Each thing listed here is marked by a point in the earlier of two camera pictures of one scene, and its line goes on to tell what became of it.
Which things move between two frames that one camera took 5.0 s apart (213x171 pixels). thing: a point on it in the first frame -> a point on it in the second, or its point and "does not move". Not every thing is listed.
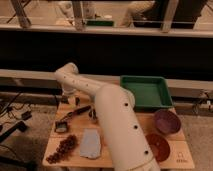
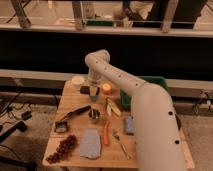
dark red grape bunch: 63,149 does not move
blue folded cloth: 90,145 does not move
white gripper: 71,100 -> 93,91
